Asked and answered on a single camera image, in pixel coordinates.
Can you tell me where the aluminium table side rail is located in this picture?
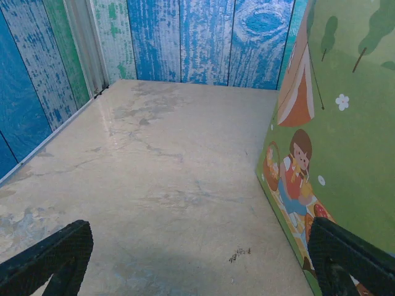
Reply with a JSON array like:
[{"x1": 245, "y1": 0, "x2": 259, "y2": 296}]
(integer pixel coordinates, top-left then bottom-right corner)
[{"x1": 0, "y1": 89, "x2": 99, "y2": 187}]

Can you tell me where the aluminium corner post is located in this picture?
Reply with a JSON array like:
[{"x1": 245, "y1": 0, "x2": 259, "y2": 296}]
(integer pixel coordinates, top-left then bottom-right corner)
[{"x1": 63, "y1": 0, "x2": 110, "y2": 99}]

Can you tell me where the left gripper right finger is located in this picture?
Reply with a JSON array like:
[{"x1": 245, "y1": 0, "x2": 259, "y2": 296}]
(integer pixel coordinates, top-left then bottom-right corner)
[{"x1": 307, "y1": 216, "x2": 395, "y2": 296}]

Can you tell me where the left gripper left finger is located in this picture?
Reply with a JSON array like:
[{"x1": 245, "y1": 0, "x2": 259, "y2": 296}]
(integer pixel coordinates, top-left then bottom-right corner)
[{"x1": 0, "y1": 219, "x2": 94, "y2": 296}]

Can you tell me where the white paper bag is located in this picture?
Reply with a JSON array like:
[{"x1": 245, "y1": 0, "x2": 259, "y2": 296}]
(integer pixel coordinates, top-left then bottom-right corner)
[{"x1": 256, "y1": 0, "x2": 395, "y2": 296}]

